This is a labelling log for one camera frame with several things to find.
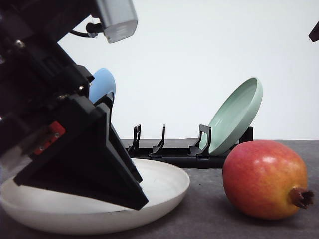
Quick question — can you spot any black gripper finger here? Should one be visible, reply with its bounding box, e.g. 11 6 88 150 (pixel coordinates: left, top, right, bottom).
14 92 148 211
308 21 319 42

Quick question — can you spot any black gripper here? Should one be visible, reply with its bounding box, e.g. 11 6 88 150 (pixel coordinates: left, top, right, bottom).
0 0 100 175

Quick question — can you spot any white plate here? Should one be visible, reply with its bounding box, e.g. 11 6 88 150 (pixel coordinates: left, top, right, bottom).
0 159 190 234

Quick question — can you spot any red yellow pomegranate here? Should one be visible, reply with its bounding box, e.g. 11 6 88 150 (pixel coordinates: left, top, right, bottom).
222 140 314 220

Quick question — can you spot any blue plate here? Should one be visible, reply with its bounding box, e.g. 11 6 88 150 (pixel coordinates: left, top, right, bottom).
89 68 116 103

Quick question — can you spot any black plate rack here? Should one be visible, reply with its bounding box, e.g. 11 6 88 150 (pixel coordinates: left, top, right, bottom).
127 124 253 169

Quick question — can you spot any mint green plate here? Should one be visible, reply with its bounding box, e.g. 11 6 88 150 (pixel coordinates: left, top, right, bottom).
199 77 263 155

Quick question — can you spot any black camera cable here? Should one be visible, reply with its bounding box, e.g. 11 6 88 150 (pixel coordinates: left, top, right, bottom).
68 23 104 38

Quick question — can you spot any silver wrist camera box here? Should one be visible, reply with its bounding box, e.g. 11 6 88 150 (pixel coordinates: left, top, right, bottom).
96 0 138 44

